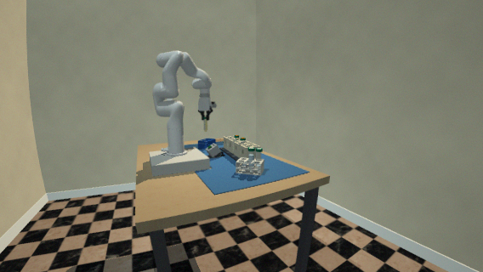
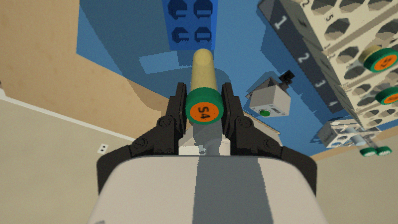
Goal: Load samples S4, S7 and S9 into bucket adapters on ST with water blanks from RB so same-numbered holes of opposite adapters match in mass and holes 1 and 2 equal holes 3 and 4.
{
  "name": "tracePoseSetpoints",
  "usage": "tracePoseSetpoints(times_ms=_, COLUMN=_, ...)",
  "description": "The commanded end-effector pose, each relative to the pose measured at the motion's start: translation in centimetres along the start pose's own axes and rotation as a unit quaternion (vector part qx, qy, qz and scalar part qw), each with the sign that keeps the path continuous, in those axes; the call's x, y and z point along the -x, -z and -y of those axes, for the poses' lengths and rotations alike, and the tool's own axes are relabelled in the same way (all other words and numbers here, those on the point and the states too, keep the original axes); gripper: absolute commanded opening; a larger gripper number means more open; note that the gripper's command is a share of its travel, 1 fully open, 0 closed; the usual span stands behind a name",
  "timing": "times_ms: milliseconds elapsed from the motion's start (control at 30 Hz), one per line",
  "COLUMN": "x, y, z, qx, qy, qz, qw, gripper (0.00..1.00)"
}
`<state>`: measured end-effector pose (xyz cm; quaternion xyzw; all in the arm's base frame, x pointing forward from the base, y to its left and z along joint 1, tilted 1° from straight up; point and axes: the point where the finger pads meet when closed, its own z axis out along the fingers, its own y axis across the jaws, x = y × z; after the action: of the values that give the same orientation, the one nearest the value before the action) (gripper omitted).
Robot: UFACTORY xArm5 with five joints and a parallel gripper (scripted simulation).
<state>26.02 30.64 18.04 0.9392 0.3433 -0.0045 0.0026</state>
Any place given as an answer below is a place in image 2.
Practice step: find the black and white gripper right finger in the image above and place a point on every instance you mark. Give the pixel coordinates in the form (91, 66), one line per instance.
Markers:
(247, 140)

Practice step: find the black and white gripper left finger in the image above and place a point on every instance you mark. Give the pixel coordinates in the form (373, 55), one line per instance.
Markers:
(160, 140)

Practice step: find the blue flat mat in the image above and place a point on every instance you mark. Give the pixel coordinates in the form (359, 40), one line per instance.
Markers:
(129, 37)

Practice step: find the blue tube rack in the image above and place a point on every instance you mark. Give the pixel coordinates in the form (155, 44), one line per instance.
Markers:
(197, 33)

